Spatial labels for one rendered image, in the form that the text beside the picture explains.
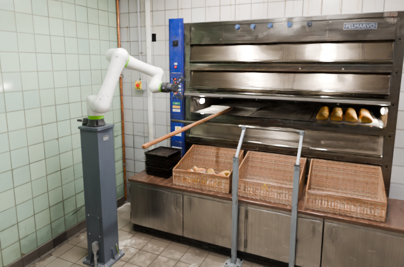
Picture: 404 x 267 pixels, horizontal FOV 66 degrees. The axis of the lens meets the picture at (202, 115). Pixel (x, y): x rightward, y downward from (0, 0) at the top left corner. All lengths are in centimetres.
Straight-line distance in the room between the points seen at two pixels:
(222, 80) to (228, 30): 48
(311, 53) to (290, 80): 30
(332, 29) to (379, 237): 166
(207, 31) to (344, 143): 165
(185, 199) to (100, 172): 81
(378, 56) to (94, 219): 267
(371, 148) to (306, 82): 77
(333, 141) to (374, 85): 57
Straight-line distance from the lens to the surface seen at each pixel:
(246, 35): 306
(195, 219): 299
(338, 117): 311
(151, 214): 322
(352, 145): 300
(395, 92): 295
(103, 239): 291
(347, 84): 292
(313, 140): 301
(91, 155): 267
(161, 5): 346
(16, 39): 289
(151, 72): 278
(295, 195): 253
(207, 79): 318
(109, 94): 247
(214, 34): 317
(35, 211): 317
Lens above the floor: 171
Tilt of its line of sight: 10 degrees down
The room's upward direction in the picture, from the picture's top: straight up
